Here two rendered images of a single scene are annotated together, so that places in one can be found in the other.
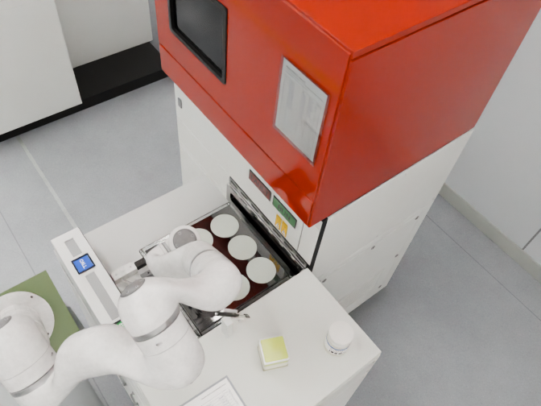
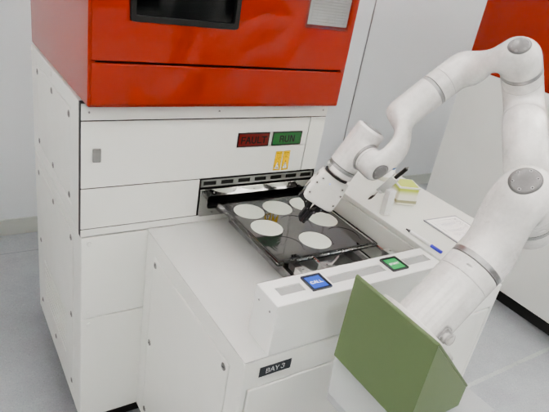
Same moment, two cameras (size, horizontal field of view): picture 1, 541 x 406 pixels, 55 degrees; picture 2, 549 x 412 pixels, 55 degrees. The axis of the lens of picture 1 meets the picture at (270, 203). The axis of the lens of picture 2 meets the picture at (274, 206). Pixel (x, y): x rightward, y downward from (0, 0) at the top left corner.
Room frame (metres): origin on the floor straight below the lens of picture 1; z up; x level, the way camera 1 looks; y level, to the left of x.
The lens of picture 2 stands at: (0.75, 1.62, 1.64)
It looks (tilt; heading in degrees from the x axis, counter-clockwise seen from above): 25 degrees down; 277
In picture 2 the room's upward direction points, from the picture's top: 10 degrees clockwise
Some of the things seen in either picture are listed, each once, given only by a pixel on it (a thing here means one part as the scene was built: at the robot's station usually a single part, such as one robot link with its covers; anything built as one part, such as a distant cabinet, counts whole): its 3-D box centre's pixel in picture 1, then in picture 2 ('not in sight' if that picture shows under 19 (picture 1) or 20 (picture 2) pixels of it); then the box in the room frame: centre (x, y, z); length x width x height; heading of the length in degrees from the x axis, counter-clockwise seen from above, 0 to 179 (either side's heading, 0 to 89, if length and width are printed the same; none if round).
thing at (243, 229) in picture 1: (216, 263); (295, 223); (0.87, 0.15, 0.90); 0.34 x 0.34 x 0.01; 44
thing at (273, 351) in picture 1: (273, 353); (403, 191); (0.54, -0.07, 1.00); 0.07 x 0.07 x 0.07; 20
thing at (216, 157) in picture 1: (238, 174); (213, 163); (1.16, 0.12, 1.02); 0.82 x 0.03 x 0.40; 44
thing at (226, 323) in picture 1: (232, 320); (386, 193); (0.61, 0.06, 1.03); 0.06 x 0.04 x 0.13; 134
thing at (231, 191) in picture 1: (263, 231); (257, 195); (1.02, 0.01, 0.89); 0.44 x 0.02 x 0.10; 44
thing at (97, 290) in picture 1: (107, 306); (351, 295); (0.66, 0.46, 0.89); 0.55 x 0.09 x 0.14; 44
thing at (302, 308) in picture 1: (262, 374); (403, 224); (0.52, -0.05, 0.89); 0.62 x 0.35 x 0.14; 134
